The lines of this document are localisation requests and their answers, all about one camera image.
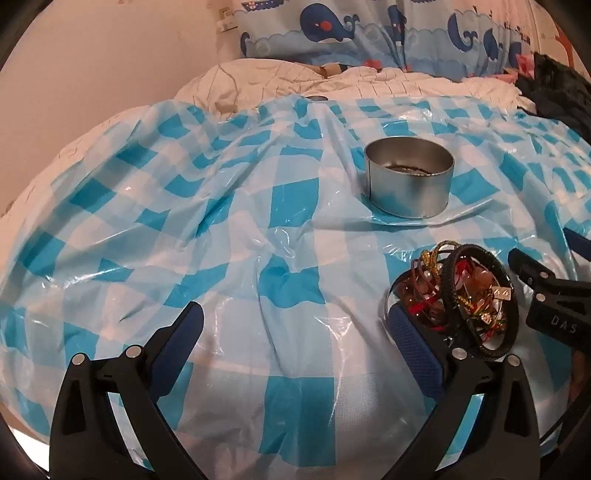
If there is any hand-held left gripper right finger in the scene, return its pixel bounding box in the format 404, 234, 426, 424
387, 304, 542, 480

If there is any thin dark chain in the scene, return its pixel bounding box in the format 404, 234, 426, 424
385, 161, 437, 176

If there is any pile of black clothes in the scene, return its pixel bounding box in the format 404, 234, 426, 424
514, 52, 591, 155

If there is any whale print curtain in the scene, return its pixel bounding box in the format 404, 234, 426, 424
239, 0, 541, 78

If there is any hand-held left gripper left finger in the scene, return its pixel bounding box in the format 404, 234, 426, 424
48, 301, 205, 480

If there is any wardrobe with tree sticker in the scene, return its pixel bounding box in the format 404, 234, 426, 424
533, 14, 591, 72

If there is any blue checkered plastic sheet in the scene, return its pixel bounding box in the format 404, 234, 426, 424
0, 95, 591, 480

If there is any pink cloth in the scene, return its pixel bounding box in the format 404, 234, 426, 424
501, 53, 536, 85

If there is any pile of assorted bracelets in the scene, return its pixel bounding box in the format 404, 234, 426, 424
385, 239, 514, 363

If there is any round metal tin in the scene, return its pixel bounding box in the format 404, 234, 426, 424
364, 137, 454, 219

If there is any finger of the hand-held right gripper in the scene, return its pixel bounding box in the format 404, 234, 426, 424
563, 227, 591, 256
508, 248, 561, 297

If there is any white charging cable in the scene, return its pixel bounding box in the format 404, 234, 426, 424
215, 60, 241, 114

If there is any white quilt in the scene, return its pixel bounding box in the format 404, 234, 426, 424
0, 59, 527, 222

